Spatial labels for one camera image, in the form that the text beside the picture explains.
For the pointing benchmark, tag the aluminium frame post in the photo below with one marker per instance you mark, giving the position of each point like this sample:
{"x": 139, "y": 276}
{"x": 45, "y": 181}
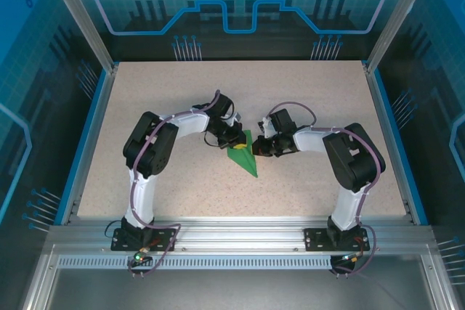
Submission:
{"x": 396, "y": 16}
{"x": 83, "y": 23}

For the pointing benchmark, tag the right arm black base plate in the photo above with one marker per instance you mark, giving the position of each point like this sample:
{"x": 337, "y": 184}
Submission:
{"x": 316, "y": 241}

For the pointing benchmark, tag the connector with green light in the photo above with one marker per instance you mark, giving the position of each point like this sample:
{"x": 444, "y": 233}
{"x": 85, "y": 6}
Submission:
{"x": 141, "y": 255}
{"x": 350, "y": 258}

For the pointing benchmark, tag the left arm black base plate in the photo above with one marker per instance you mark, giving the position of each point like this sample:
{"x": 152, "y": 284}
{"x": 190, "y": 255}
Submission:
{"x": 125, "y": 242}

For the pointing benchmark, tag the aluminium side rail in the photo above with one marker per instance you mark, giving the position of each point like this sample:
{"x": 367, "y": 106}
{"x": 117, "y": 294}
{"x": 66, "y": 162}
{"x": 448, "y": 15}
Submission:
{"x": 89, "y": 143}
{"x": 397, "y": 150}

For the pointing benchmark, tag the green paper sheet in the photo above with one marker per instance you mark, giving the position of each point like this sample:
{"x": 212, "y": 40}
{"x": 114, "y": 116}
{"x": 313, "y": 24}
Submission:
{"x": 247, "y": 161}

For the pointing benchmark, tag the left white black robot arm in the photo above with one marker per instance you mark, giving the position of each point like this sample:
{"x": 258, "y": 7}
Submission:
{"x": 152, "y": 150}

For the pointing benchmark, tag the aluminium mounting rail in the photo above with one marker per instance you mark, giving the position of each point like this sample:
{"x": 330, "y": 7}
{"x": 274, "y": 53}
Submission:
{"x": 239, "y": 232}

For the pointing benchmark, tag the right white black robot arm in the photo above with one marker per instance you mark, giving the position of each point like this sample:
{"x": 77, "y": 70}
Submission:
{"x": 352, "y": 165}

